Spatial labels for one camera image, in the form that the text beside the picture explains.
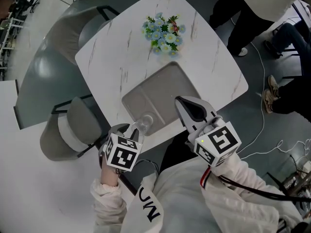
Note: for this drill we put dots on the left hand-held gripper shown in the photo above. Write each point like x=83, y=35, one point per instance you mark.
x=121, y=154

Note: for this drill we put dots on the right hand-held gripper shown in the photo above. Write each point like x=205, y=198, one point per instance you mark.
x=216, y=139

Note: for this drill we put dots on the clear glass cup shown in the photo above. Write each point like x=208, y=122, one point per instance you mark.
x=143, y=124

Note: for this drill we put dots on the person's left forearm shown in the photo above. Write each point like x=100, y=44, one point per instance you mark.
x=109, y=198

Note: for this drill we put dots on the person's right forearm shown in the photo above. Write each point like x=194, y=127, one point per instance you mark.
x=238, y=198

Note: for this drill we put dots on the grey compartment tray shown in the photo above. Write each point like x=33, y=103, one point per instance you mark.
x=165, y=88

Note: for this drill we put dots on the grey upholstered chair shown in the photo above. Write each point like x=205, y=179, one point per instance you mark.
x=70, y=130
x=70, y=30

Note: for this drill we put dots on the blue artificial flower bouquet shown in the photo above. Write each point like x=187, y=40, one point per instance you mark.
x=164, y=34

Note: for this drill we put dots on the person's white jacket torso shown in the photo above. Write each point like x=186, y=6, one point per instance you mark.
x=179, y=203

